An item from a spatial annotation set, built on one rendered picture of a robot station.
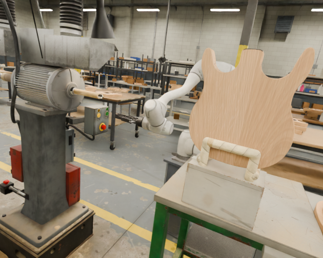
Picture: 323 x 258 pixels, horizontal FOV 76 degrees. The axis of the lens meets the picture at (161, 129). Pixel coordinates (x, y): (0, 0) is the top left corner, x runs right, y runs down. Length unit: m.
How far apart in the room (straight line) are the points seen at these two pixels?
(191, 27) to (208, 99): 12.11
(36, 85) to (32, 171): 0.59
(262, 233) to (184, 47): 12.22
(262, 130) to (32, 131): 1.31
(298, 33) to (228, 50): 3.09
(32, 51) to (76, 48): 0.44
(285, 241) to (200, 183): 0.33
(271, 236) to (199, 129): 0.44
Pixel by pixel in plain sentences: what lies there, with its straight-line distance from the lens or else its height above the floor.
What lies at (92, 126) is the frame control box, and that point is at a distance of 1.55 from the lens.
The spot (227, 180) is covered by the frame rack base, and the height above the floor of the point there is 1.08.
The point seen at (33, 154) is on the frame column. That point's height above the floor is 0.80.
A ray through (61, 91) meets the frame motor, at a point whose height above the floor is 1.24.
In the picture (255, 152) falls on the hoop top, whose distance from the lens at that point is 0.75.
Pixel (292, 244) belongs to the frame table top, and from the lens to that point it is 0.89.
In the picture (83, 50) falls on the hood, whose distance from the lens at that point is 1.06.
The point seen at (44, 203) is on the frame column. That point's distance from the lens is 1.72.
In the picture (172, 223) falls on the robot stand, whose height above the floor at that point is 0.12.
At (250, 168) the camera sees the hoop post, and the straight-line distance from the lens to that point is 0.76.
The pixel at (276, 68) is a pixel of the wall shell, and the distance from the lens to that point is 11.94.
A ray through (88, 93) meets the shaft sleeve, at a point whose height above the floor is 1.25.
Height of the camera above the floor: 1.42
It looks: 16 degrees down
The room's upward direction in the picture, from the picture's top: 7 degrees clockwise
